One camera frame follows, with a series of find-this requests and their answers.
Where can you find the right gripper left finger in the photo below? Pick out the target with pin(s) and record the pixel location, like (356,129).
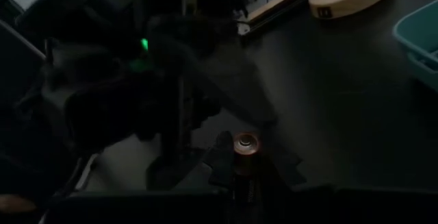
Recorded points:
(222,159)

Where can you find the teal plastic bin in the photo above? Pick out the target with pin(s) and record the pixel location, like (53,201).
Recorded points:
(421,42)

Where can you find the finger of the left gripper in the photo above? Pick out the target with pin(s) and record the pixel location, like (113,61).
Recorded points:
(174,169)

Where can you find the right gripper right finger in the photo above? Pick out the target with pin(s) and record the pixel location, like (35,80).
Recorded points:
(280,165)

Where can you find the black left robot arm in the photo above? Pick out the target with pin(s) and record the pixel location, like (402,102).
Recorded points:
(85,22)

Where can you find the copper top black battery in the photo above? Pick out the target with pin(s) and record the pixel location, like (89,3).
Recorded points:
(245,148)

